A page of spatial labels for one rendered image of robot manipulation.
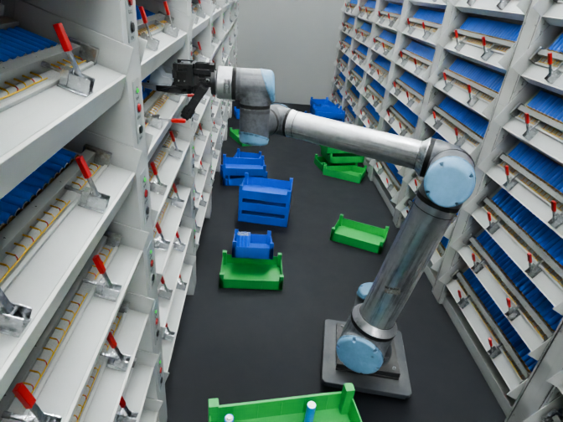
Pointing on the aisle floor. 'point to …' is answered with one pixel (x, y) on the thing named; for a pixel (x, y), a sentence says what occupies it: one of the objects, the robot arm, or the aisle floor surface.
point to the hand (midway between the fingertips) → (146, 84)
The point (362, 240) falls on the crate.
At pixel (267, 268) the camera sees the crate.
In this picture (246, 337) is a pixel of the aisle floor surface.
